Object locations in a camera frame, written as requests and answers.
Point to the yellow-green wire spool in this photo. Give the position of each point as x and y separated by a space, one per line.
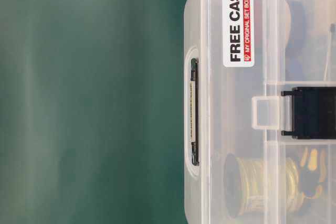
244 185

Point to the black box latch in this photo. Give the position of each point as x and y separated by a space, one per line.
313 113

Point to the clear plastic tool box lid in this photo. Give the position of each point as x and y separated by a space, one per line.
232 112

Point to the red electrical tape roll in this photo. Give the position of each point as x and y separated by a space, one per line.
258 8

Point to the white Free Case label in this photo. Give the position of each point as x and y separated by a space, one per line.
238 33

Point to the clear plastic tool box base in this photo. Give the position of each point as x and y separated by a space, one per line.
299 52

